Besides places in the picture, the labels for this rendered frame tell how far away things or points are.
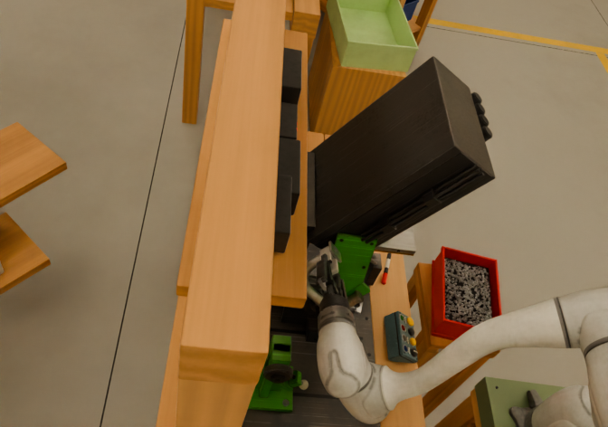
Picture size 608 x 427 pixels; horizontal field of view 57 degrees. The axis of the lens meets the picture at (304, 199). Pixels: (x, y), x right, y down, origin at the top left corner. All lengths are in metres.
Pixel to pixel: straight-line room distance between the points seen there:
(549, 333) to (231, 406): 0.68
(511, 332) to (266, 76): 0.70
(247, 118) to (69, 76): 3.19
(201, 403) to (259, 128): 0.37
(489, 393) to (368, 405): 0.60
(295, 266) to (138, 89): 2.83
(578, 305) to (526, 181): 2.91
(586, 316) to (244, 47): 0.79
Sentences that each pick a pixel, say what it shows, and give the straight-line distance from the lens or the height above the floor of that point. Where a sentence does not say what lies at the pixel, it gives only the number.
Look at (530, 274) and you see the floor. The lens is 3.54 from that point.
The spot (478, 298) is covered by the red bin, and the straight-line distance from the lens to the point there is 2.11.
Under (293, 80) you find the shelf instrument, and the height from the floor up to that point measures 1.61.
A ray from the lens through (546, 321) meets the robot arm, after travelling 1.19.
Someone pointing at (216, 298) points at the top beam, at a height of 1.94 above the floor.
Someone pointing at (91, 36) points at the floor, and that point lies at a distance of 4.26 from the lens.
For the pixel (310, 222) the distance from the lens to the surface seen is 1.58.
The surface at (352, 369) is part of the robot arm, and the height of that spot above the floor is 1.37.
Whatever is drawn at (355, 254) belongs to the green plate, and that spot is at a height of 1.21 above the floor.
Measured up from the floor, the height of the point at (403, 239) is 1.13.
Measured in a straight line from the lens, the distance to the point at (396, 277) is 1.99.
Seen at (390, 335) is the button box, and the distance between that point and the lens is 1.83.
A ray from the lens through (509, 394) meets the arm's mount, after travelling 1.92.
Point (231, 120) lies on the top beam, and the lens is 0.78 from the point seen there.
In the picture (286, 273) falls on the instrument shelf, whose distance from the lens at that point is 1.11.
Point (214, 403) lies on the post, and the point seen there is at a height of 1.77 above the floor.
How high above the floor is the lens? 2.47
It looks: 49 degrees down
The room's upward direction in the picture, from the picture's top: 17 degrees clockwise
